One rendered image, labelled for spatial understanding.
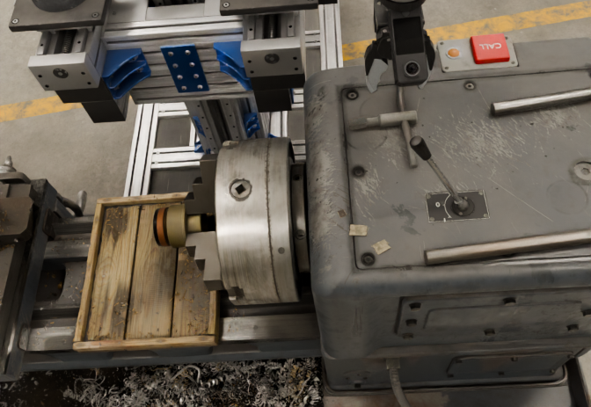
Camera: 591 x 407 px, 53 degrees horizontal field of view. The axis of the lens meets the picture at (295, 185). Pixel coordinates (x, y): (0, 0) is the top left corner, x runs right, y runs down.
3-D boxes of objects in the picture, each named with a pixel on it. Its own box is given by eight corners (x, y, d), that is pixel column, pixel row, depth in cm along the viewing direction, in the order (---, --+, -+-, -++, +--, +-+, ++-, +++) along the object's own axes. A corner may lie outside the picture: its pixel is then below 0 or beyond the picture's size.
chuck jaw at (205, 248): (244, 227, 110) (241, 283, 103) (248, 242, 114) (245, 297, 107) (186, 230, 111) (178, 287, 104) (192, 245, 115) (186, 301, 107)
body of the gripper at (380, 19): (418, 21, 96) (425, -40, 86) (425, 61, 92) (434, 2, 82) (371, 25, 97) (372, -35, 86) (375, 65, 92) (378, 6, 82)
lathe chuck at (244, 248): (284, 178, 134) (265, 106, 106) (288, 317, 122) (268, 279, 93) (244, 181, 135) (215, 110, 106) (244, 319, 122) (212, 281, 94)
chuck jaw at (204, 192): (246, 201, 115) (239, 143, 111) (244, 212, 111) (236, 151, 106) (191, 205, 116) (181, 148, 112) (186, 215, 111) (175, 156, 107)
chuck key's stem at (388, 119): (349, 134, 101) (417, 126, 101) (349, 126, 99) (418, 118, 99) (347, 123, 102) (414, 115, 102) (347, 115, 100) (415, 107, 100)
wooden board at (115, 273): (224, 197, 142) (221, 189, 139) (218, 346, 124) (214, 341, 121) (103, 206, 144) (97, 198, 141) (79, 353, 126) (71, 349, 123)
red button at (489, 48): (501, 39, 109) (504, 32, 108) (508, 64, 106) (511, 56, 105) (469, 43, 110) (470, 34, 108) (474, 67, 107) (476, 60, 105)
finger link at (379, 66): (370, 70, 104) (390, 32, 96) (374, 97, 101) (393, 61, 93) (353, 68, 103) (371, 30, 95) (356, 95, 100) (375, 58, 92)
